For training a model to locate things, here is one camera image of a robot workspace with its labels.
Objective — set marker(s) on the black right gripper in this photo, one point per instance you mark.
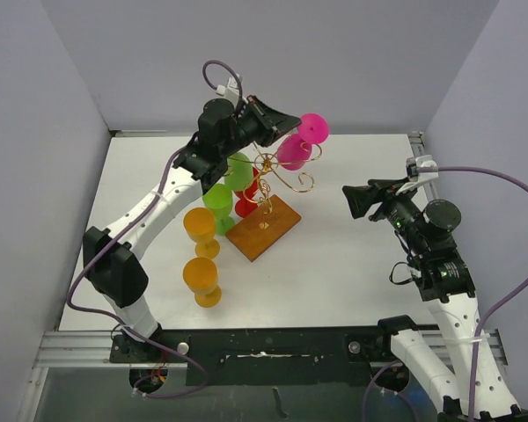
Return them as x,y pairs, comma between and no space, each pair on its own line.
381,190

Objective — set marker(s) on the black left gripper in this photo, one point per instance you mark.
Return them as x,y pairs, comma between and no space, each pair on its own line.
272,126

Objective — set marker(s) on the pink wine glass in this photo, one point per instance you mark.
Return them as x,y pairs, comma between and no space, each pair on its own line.
296,149

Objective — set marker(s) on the green wine glass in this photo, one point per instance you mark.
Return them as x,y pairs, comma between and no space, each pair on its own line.
218,200
240,172

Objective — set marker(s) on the red wine glass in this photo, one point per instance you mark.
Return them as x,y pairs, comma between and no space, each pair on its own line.
245,204

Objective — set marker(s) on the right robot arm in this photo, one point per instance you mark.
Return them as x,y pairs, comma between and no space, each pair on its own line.
471,385

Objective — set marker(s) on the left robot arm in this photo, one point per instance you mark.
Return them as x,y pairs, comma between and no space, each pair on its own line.
111,256

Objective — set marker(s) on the wooden rack base board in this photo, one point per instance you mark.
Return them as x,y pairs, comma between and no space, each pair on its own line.
261,229

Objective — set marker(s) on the orange wine glass far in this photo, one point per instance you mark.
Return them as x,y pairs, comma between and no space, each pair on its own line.
200,226

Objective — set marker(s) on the orange wine glass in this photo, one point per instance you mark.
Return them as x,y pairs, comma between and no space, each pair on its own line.
201,277
200,226

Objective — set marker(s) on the orange wine glass near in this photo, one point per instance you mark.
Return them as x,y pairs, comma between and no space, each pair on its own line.
201,277

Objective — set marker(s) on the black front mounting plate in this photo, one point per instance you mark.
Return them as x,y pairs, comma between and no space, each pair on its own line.
285,356

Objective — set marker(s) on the gold wire glass rack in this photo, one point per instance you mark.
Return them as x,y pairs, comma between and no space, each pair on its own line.
266,164

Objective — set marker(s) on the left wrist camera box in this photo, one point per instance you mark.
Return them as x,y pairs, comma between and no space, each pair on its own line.
230,91

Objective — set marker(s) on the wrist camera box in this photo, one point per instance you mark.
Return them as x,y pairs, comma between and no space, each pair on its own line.
230,91
421,170

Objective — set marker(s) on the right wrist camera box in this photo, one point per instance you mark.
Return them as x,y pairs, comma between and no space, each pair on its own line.
421,170

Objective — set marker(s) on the aluminium frame rail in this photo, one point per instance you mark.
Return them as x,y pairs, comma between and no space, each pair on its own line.
328,271

